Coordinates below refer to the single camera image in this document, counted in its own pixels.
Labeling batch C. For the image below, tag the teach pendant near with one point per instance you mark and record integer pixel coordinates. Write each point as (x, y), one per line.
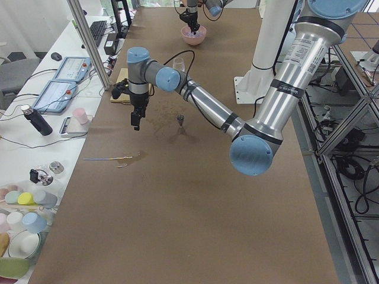
(55, 97)

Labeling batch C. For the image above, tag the teach pendant far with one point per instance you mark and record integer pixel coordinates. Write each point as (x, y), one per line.
(73, 69)

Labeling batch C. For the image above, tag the clear wine glass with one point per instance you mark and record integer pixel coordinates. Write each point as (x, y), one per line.
(178, 64)

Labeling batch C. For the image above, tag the bamboo cutting board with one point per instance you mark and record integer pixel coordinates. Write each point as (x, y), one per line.
(118, 99)

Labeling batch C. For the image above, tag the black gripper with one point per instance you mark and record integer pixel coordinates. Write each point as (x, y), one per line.
(139, 100)
(192, 15)

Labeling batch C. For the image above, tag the black keyboard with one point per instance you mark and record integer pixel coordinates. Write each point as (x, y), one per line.
(97, 29)

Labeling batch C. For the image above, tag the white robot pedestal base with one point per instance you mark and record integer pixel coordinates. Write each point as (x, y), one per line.
(273, 31)

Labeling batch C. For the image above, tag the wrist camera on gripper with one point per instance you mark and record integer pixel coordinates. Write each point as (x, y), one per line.
(120, 88)

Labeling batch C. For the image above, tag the aluminium frame post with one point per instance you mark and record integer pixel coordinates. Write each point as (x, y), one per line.
(89, 42)

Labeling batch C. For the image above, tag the pink cup on scale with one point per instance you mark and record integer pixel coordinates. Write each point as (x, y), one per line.
(80, 115)

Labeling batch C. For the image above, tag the yellow cup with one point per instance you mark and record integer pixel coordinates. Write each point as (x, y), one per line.
(26, 198)

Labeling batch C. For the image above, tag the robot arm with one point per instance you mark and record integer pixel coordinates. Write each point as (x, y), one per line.
(321, 24)
(215, 7)

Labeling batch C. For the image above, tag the teach pendant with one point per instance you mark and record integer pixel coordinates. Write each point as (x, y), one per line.
(55, 97)
(73, 69)

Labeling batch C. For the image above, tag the black computer mouse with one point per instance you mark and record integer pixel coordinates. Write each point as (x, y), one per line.
(56, 56)

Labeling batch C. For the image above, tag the pink bowl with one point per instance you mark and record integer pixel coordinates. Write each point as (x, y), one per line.
(194, 41)

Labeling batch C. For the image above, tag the white bowl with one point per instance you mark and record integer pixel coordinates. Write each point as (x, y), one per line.
(24, 245)

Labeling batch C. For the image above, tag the black thermos bottle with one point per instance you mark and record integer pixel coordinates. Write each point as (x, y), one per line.
(36, 119)

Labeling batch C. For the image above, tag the pile of clear ice cubes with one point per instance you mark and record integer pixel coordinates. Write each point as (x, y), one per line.
(190, 34)

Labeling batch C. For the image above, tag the steel cocktail jigger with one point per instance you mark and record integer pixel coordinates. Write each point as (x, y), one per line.
(180, 121)

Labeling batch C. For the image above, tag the blue cup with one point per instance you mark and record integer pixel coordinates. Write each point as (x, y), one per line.
(34, 223)

